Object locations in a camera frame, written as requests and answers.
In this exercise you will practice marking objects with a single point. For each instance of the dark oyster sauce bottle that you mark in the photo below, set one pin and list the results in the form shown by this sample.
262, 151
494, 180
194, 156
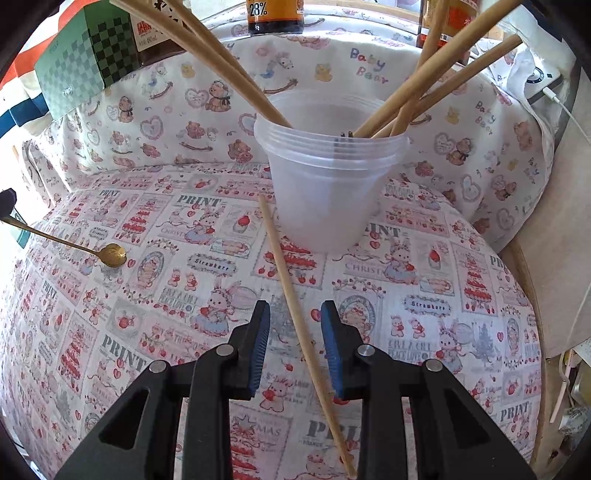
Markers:
272, 18

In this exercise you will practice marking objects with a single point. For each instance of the white power bank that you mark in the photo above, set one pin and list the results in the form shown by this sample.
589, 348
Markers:
538, 81

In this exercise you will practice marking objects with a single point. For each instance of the wooden chopstick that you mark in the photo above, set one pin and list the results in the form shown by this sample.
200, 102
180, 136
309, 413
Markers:
461, 44
299, 314
421, 55
194, 62
231, 63
461, 79

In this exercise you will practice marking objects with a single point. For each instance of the translucent plastic cup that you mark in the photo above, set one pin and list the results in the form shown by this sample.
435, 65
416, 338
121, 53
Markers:
323, 198

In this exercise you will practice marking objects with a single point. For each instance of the green checkered box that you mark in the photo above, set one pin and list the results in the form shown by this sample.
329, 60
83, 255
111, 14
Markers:
78, 69

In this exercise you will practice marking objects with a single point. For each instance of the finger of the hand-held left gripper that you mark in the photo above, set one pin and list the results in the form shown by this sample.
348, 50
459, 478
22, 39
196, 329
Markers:
7, 203

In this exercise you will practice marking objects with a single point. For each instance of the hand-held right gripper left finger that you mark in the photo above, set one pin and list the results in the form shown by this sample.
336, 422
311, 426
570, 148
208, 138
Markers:
261, 350

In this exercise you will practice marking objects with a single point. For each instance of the red cap sauce bottle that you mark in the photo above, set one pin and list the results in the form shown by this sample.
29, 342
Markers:
461, 14

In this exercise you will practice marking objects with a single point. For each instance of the strawberry print tablecloth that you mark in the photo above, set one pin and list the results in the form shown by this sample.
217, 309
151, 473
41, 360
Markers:
138, 323

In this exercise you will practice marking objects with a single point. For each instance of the clear cooking wine bottle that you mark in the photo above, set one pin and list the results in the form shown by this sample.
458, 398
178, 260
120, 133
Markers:
152, 41

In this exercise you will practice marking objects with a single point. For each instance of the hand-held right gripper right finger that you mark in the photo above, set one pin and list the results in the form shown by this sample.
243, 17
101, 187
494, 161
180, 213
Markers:
332, 350

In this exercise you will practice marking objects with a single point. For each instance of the light wooden board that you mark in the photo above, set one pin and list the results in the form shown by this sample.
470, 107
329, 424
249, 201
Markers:
563, 230

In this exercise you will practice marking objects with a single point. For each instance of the gold spoon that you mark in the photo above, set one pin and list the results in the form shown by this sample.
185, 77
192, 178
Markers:
113, 255

